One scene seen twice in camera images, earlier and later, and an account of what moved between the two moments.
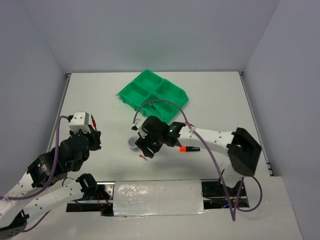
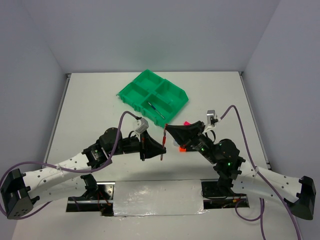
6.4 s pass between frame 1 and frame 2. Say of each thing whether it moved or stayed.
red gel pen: moved
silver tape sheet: stayed
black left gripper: moved
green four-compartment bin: stayed
